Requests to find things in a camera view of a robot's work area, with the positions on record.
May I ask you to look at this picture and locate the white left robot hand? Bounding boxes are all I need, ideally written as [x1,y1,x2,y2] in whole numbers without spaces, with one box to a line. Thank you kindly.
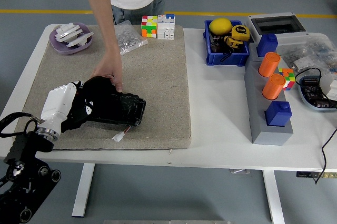
[40,79,82,133]

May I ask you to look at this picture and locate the person's right hand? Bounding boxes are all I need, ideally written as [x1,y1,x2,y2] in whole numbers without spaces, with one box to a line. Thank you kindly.
[91,52,124,93]

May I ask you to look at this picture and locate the black glossy panel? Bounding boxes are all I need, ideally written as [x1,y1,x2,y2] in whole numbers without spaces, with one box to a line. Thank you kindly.
[86,92,147,127]

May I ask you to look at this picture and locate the clear bag of screws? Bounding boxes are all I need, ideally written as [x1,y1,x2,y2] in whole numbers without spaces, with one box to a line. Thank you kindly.
[115,21,148,56]

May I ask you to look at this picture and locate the long white plastic part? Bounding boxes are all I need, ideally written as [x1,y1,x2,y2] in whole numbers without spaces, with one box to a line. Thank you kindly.
[66,32,95,49]

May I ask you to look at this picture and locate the grey-brown mat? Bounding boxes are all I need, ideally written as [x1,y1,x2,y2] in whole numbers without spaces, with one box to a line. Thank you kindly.
[14,24,192,150]

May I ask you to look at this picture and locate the large colourful puzzle cube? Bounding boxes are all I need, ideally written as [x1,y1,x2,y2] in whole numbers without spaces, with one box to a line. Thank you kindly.
[141,15,158,38]

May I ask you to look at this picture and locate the purple tray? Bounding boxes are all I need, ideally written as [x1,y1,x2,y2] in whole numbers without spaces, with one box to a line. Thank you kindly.
[49,22,94,56]

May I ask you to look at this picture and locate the stacked white plastic parts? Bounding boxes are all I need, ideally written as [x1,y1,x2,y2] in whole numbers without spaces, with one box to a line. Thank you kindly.
[55,23,83,43]

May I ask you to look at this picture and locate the white circuit breaker block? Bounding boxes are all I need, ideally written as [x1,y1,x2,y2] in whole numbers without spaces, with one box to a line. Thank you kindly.
[157,13,176,40]

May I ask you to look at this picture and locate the white table leg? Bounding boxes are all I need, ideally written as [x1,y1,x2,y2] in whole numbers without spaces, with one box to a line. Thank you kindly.
[71,162,95,218]
[262,169,285,224]

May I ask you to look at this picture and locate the dark parts in bin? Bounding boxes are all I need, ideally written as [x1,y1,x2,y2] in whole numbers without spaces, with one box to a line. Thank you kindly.
[210,35,227,53]

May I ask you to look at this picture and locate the yellow ball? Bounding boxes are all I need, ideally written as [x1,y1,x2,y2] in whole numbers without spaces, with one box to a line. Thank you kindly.
[209,18,233,36]

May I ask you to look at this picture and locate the blue plastic bin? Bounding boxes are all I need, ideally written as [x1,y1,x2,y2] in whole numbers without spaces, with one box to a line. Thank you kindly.
[203,19,251,67]

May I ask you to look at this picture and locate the yellow floor tape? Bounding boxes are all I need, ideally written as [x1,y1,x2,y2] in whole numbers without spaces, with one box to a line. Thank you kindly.
[0,9,337,19]

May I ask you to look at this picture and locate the yellow black tool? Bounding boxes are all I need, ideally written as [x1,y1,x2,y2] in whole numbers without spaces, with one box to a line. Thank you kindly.
[223,36,245,49]

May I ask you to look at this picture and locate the yellow black tape measure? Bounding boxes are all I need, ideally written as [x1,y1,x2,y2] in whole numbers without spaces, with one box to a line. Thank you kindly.
[231,25,250,43]

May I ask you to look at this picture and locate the grey block holder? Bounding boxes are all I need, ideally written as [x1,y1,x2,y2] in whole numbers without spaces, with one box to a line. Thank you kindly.
[244,42,294,146]

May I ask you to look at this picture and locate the blue block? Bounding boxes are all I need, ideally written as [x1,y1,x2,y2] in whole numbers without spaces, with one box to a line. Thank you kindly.
[257,33,279,58]
[265,100,293,127]

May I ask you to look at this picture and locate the orange cylinder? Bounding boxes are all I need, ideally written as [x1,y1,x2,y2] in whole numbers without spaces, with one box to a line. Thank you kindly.
[262,74,286,101]
[258,52,281,77]

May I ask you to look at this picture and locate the small colourful puzzle cube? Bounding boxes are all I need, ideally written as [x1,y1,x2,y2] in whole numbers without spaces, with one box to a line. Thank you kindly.
[278,67,295,91]

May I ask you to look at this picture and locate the clear bag of small parts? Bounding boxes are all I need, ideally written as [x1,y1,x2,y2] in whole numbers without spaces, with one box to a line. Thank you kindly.
[276,34,337,78]

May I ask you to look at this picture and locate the blue-grey tray with electronics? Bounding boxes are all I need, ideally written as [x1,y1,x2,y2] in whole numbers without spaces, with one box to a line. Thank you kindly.
[297,75,337,112]

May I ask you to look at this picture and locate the white plastic module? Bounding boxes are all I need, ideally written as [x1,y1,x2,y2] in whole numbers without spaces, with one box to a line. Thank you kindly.
[319,73,337,101]

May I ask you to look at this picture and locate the black table control box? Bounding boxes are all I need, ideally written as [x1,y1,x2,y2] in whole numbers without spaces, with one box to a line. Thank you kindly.
[296,171,337,179]

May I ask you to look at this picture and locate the white plug with wires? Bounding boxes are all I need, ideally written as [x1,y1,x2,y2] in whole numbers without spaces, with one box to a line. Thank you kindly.
[111,126,131,141]

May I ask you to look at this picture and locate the grey electrical enclosure box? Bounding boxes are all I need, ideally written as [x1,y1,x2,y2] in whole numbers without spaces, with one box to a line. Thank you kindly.
[244,12,312,48]

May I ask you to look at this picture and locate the black cable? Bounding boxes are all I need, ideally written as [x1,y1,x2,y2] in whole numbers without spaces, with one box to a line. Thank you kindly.
[294,68,337,185]

